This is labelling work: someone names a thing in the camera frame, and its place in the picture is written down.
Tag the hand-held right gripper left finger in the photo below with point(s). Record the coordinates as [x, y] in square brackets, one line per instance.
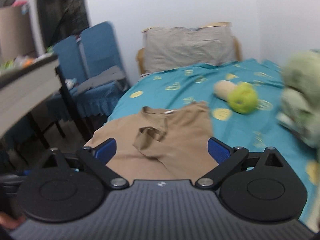
[106, 150]

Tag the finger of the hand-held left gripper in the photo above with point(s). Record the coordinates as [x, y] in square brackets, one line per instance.
[27, 172]

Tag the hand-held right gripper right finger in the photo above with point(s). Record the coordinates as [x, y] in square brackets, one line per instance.
[220, 152]

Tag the tan t-shirt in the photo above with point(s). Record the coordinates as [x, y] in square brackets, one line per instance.
[175, 130]

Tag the person's left hand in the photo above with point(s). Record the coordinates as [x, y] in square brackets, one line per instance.
[7, 222]

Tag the teal printed bed sheet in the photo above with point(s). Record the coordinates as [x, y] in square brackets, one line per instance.
[250, 130]

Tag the green and beige plush toy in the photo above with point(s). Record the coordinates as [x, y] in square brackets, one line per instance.
[242, 100]

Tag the grey seat cushion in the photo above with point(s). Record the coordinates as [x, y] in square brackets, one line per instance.
[105, 76]

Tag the white table with black legs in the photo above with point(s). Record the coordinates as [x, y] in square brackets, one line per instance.
[25, 87]

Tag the tan bed headboard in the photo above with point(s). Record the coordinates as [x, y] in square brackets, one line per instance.
[140, 60]

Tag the blue covered chair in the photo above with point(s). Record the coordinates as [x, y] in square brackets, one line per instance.
[100, 47]
[65, 52]

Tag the green fleece blanket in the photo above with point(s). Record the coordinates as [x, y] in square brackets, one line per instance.
[300, 80]

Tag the grey pillow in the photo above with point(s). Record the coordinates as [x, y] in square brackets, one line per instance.
[187, 47]

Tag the orange fruit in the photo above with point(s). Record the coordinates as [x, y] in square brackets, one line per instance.
[29, 61]

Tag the cardboard box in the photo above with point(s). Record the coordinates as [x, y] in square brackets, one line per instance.
[15, 30]

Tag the dark window with grille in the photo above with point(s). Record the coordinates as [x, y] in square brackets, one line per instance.
[62, 10]

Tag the pink container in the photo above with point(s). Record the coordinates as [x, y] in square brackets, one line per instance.
[20, 3]

